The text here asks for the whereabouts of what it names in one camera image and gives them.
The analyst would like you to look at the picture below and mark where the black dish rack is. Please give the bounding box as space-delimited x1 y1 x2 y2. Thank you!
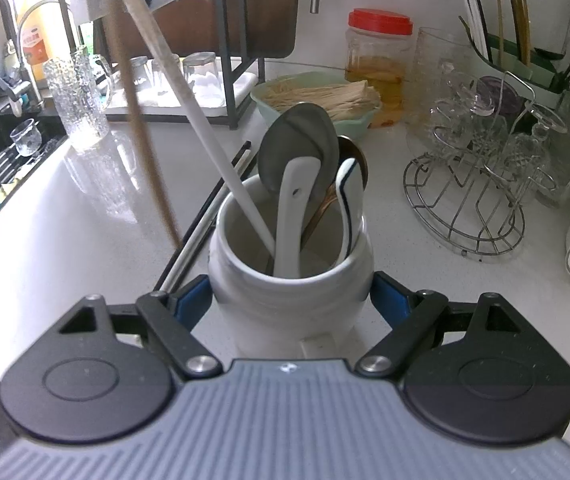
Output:
58 0 264 129

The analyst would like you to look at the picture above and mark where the green basket of sticks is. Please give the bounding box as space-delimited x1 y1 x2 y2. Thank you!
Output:
250 72 383 140

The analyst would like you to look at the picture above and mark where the brown wooden chopstick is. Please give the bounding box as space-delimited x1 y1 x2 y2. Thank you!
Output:
105 0 181 249

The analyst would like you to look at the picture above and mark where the wire glass drying rack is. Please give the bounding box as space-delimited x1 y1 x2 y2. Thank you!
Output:
403 70 567 260

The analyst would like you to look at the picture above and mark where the chrome kitchen faucet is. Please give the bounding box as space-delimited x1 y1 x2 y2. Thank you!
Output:
0 0 43 117

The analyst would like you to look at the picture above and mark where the wine glass in sink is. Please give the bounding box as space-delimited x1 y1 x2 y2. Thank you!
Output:
10 118 42 157

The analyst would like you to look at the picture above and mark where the green chopstick holder caddy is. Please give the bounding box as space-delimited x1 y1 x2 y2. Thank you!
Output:
460 0 570 107

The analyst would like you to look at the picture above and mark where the white ceramic utensil jar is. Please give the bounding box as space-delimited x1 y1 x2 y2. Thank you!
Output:
208 195 374 359

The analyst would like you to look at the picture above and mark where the white black-edged ceramic spoon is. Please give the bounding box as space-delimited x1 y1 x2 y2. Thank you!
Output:
336 159 364 264

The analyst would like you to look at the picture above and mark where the upturned drinking glass middle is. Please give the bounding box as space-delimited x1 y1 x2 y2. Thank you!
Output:
151 54 184 97

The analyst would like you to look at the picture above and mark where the white ceramic soup spoon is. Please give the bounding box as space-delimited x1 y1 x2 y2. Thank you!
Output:
273 156 321 278

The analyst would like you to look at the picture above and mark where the wooden cutting board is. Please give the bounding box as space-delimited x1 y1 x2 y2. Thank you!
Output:
94 0 301 60

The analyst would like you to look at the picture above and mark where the upturned drinking glass left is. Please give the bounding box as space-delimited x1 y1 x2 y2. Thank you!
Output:
130 55 151 92

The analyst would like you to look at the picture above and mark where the red lid plastic jar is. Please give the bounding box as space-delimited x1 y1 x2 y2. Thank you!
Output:
345 8 413 128

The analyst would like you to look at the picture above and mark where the copper gold spoon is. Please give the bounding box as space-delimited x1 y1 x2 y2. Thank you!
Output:
300 136 369 248

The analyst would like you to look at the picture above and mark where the large steel spoon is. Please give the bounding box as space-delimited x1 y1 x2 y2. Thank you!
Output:
258 103 339 200

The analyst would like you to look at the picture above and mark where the yellow detergent bottle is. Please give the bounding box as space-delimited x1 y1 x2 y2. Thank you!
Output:
18 0 65 88

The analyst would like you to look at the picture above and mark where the upturned drinking glass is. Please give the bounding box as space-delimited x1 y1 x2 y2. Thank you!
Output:
182 52 225 108
151 54 184 97
130 55 151 92

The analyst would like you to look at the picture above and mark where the upturned drinking glass right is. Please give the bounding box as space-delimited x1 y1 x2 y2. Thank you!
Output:
182 52 225 108

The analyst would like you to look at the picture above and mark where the white chopstick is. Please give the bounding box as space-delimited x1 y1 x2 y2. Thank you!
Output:
122 0 275 255
159 183 229 292

